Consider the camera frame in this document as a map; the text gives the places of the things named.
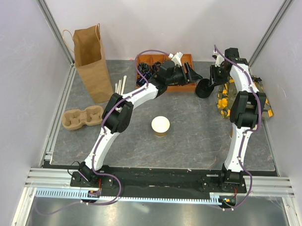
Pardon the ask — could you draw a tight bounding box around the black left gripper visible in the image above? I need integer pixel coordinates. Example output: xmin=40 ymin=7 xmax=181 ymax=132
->
xmin=166 ymin=62 xmax=203 ymax=88

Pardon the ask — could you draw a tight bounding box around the dark patterned cup sleeve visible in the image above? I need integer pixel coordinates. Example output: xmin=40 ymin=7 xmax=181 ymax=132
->
xmin=137 ymin=62 xmax=150 ymax=74

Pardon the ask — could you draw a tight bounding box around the slotted cable duct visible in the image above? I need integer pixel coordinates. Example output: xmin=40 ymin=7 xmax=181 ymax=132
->
xmin=36 ymin=188 xmax=236 ymax=205

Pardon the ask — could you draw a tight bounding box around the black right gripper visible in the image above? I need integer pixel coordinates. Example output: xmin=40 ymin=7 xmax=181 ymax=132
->
xmin=208 ymin=64 xmax=229 ymax=87

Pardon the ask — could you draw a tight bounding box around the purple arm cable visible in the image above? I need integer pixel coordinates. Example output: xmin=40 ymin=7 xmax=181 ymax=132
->
xmin=207 ymin=44 xmax=265 ymax=213
xmin=34 ymin=46 xmax=173 ymax=220

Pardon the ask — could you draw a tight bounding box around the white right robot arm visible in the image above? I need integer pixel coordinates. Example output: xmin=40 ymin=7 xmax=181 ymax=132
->
xmin=210 ymin=47 xmax=267 ymax=193

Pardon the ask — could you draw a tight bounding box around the stack of black lids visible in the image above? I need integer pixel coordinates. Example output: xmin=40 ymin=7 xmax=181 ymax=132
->
xmin=195 ymin=79 xmax=214 ymax=99

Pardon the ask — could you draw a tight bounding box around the cardboard cup carrier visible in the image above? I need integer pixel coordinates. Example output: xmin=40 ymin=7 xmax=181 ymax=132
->
xmin=62 ymin=105 xmax=104 ymax=130

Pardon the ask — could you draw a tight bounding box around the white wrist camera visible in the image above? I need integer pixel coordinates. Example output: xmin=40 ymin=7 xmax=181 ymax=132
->
xmin=168 ymin=52 xmax=183 ymax=67
xmin=212 ymin=51 xmax=224 ymax=67

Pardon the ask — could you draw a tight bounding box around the stack of paper cups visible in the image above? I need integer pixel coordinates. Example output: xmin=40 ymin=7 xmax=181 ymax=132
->
xmin=229 ymin=129 xmax=233 ymax=139

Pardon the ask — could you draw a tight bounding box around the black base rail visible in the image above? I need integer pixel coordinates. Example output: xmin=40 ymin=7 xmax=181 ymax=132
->
xmin=70 ymin=163 xmax=247 ymax=200

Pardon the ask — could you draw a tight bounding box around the orange compartment tray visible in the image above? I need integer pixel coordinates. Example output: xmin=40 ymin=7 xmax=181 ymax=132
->
xmin=136 ymin=54 xmax=196 ymax=92

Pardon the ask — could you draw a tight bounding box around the brown paper coffee cup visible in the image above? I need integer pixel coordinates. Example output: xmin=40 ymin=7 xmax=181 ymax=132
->
xmin=151 ymin=116 xmax=170 ymax=137

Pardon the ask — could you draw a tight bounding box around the brown black cup sleeve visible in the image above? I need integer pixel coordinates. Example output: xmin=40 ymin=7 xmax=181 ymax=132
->
xmin=151 ymin=61 xmax=162 ymax=73

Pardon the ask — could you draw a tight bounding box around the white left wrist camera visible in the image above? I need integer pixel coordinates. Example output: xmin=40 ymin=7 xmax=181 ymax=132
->
xmin=168 ymin=52 xmax=183 ymax=67

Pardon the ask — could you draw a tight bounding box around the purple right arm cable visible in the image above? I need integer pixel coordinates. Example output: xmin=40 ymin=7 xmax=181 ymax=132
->
xmin=207 ymin=44 xmax=265 ymax=213

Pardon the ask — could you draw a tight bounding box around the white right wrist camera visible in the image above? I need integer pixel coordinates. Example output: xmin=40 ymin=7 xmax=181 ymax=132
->
xmin=212 ymin=51 xmax=224 ymax=67

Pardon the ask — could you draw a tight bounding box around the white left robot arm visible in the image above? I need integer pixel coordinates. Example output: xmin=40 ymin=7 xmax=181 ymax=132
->
xmin=77 ymin=60 xmax=202 ymax=187

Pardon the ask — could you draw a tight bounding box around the brown paper bag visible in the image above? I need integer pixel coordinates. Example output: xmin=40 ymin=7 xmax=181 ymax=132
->
xmin=70 ymin=23 xmax=114 ymax=104

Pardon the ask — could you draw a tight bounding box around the blue striped cup sleeve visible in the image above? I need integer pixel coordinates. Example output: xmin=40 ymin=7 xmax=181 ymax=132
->
xmin=136 ymin=72 xmax=152 ymax=87

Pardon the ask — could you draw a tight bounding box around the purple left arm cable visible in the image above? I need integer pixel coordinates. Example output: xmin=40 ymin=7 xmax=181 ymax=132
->
xmin=34 ymin=46 xmax=173 ymax=220

